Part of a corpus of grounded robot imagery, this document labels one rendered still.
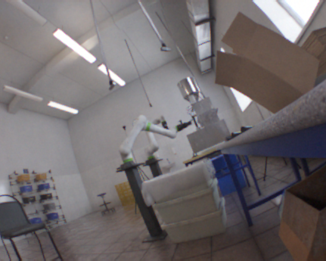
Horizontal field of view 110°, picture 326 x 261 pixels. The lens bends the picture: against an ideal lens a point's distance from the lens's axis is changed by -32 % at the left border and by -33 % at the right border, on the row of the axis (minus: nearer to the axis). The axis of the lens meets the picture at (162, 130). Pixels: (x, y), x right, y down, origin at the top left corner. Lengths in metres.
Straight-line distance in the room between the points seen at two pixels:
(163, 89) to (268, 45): 6.08
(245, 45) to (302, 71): 0.20
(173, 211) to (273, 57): 1.43
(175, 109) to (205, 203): 4.98
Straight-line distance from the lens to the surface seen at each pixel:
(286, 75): 0.56
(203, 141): 1.98
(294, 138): 0.23
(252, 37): 0.59
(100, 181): 7.33
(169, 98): 6.34
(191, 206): 1.55
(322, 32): 0.93
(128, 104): 6.86
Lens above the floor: 0.74
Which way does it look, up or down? 12 degrees up
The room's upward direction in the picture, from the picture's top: 22 degrees counter-clockwise
